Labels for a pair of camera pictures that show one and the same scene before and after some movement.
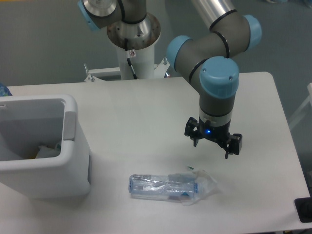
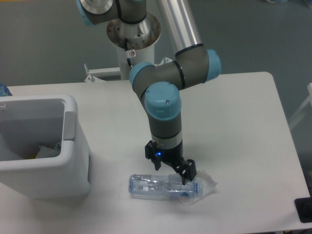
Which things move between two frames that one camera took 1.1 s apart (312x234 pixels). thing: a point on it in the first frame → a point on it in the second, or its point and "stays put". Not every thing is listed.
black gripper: [220, 133] → [185, 168]
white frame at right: [306, 102] stays put
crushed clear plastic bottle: [172, 186] stays put
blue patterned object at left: [4, 90] stays put
